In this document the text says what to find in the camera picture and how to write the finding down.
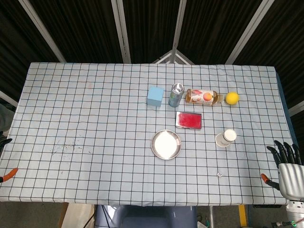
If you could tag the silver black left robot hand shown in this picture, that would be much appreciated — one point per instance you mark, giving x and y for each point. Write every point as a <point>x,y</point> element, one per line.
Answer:
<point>4,140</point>

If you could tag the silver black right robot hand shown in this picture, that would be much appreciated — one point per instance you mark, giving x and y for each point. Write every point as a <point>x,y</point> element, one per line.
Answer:
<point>291,178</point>

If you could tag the small white die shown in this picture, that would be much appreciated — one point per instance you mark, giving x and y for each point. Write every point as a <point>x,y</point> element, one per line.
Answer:
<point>220,174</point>

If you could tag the white paper cup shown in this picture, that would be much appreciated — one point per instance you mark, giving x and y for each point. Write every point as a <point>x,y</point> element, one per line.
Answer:
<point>224,139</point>

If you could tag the silver round plate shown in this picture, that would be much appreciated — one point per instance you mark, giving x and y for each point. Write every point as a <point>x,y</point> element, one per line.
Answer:
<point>165,144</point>

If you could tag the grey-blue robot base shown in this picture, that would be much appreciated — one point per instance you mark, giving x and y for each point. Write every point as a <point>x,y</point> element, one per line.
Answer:
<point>147,217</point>

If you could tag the metal table leg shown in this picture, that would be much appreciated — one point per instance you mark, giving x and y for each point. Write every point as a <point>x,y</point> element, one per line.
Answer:
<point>211,217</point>

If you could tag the blue checked tablecloth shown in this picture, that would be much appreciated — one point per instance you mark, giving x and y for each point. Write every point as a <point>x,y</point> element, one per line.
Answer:
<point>95,118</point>

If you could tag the yellow ball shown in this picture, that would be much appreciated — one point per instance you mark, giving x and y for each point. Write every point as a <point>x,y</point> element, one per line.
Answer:
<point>232,98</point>

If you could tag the red ink pad case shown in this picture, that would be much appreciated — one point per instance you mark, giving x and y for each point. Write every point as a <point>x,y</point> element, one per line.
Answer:
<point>189,120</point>

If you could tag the peach tea plastic bottle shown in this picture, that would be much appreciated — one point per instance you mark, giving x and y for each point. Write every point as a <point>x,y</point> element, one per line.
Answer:
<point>202,97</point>

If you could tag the green silver can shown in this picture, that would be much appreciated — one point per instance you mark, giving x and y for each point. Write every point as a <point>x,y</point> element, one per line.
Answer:
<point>175,97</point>

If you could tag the light blue cube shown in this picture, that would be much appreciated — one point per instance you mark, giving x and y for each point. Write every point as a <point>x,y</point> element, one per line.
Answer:
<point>155,96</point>

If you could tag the white metal frame post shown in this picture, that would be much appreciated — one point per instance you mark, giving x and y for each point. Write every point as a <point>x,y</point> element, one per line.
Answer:
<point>8,98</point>
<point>250,29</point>
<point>121,31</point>
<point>178,26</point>
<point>297,108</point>
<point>42,29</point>

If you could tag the white triangular frame brace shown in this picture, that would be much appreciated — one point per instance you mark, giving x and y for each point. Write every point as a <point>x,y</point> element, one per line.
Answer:
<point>177,55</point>

